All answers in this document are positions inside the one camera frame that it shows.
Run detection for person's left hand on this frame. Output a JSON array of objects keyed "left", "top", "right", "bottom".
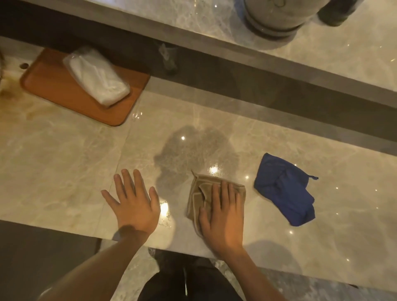
[{"left": 101, "top": 169, "right": 161, "bottom": 237}]

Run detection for person's right hand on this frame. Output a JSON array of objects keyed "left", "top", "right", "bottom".
[{"left": 198, "top": 181, "right": 245, "bottom": 253}]

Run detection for beige cleaning cloth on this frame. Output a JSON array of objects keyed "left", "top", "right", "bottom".
[{"left": 186, "top": 170, "right": 247, "bottom": 238}]

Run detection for person's left forearm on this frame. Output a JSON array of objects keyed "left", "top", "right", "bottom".
[{"left": 37, "top": 225, "right": 150, "bottom": 301}]

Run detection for person's right forearm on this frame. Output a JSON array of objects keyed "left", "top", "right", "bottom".
[{"left": 213, "top": 244, "right": 288, "bottom": 301}]

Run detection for blue cleaning cloth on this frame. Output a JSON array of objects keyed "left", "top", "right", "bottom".
[{"left": 253, "top": 152, "right": 319, "bottom": 227}]

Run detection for person's dark trousers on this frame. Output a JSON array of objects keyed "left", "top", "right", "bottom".
[{"left": 136, "top": 249, "right": 244, "bottom": 301}]

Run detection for plastic-wrapped white tissue pack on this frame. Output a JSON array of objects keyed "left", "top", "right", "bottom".
[{"left": 63, "top": 46, "right": 131, "bottom": 109}]

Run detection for brown wooden tray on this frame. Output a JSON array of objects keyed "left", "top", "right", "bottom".
[{"left": 19, "top": 47, "right": 152, "bottom": 127}]

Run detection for grey ceramic vase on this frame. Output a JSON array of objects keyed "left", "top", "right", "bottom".
[{"left": 243, "top": 0, "right": 306, "bottom": 41}]

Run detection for dark round object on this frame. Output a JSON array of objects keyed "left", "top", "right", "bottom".
[{"left": 317, "top": 0, "right": 365, "bottom": 27}]

